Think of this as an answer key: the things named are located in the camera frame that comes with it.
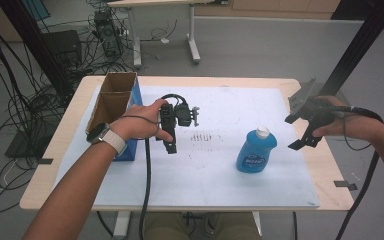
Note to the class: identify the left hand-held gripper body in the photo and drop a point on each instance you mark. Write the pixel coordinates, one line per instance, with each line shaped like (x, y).
(183, 116)

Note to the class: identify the white table leg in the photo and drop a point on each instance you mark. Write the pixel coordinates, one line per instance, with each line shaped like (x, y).
(122, 225)
(257, 223)

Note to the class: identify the person's left hand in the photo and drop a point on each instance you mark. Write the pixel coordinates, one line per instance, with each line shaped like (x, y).
(136, 123)

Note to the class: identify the black equipment box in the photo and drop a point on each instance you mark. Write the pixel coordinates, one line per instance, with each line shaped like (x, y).
(63, 46)

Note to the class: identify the dark flat base plate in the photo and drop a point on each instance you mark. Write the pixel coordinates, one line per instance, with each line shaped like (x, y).
(23, 146)

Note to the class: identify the black metal frame post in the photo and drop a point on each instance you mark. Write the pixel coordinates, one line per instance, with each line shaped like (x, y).
(33, 43)
(363, 40)

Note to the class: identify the blue detergent bottle white cap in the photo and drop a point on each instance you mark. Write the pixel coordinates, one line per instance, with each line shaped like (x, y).
(255, 150)

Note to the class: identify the white desk with metal legs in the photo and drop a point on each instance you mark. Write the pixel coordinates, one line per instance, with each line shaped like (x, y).
(193, 40)

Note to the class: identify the black tape strip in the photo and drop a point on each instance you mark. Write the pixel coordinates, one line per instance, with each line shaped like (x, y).
(345, 185)
(45, 161)

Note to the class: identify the white table mat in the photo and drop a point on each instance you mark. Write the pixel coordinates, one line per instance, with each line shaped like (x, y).
(206, 180)

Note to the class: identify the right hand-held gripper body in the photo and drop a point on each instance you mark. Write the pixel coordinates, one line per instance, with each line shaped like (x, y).
(301, 100)

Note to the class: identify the person's right hand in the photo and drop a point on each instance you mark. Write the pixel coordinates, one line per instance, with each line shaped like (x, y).
(356, 128)

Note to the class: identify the black computer tower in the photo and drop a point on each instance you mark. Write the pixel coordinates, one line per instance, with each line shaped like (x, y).
(108, 33)

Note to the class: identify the smartwatch with white band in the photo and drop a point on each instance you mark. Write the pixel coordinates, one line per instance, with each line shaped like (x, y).
(111, 138)

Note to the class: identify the cardboard box with blue sides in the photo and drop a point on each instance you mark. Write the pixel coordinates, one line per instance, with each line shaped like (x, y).
(113, 100)

